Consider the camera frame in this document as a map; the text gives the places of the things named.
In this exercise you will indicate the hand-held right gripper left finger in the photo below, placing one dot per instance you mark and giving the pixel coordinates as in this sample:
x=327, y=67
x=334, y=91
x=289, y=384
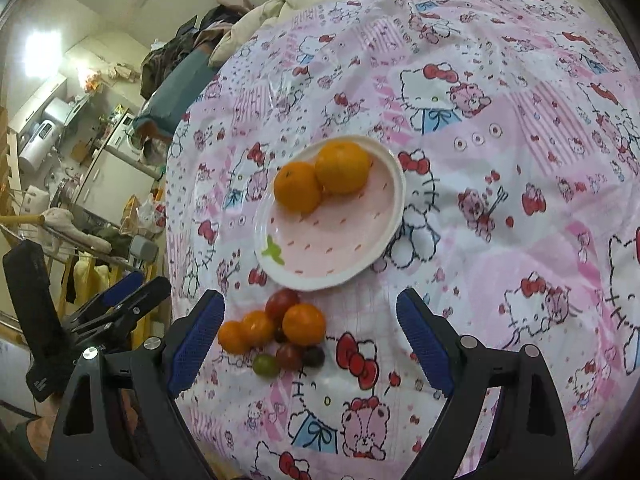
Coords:
x=195, y=340

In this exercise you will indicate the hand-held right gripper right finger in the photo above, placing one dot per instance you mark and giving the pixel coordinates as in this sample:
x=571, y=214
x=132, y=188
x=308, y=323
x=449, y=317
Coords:
x=425, y=345

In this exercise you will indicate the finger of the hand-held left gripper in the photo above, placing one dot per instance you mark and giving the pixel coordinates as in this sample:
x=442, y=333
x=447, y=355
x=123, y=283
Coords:
x=122, y=287
x=147, y=295

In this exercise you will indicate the orange cherry tomato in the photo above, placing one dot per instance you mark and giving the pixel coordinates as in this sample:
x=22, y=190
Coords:
x=233, y=337
x=257, y=327

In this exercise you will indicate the green cherry tomato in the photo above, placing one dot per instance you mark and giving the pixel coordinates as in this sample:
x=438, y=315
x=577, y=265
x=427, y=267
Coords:
x=265, y=365

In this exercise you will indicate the dark purple cherry tomato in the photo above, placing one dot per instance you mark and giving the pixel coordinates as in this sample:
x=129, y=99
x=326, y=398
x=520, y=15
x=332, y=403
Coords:
x=280, y=336
x=314, y=356

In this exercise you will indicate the dark red cherry tomato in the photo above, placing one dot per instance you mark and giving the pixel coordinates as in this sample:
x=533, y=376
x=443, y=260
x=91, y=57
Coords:
x=289, y=356

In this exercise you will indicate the small orange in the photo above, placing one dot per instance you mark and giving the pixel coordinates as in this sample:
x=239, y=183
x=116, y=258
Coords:
x=303, y=325

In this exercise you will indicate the pink strawberry-print plate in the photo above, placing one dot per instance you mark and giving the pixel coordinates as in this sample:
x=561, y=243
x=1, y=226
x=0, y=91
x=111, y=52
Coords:
x=325, y=245

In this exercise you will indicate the person's left forearm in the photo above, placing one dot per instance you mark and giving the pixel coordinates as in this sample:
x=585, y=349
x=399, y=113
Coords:
x=27, y=445

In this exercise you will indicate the yellow cloth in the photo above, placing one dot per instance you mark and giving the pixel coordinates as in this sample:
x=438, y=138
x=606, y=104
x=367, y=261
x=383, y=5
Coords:
x=97, y=275

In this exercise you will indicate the grey box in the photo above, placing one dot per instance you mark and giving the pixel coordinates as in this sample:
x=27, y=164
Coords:
x=144, y=249

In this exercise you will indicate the white plastic bag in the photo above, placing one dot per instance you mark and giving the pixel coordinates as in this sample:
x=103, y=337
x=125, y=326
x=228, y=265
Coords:
x=149, y=212

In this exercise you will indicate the cream plush cloth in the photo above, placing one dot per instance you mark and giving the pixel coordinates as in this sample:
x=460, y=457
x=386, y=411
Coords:
x=70, y=227

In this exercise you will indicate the white floor cabinet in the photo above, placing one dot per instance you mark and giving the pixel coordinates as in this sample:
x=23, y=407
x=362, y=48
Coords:
x=112, y=185

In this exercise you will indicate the white washing machine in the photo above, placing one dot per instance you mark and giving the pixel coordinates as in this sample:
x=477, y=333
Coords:
x=122, y=135

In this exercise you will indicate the pink cartoon printed blanket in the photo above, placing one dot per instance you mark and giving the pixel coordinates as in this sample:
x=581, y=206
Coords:
x=500, y=210

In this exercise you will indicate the white water heater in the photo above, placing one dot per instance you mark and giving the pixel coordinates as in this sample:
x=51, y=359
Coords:
x=32, y=155

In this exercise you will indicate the large orange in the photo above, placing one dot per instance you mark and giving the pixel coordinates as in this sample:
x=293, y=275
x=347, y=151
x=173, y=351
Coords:
x=344, y=167
x=297, y=187

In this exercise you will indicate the teal cloth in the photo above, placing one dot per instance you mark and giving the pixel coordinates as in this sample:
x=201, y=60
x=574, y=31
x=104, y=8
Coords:
x=180, y=90

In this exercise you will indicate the pile of dark clothes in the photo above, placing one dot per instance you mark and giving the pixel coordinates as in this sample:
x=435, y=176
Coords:
x=170, y=55

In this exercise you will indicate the wooden rail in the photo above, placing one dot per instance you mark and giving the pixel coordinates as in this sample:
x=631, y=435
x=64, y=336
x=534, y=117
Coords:
x=20, y=220

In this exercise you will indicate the white wall cabinets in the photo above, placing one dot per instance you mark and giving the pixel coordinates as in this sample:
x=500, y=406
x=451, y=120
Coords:
x=35, y=100

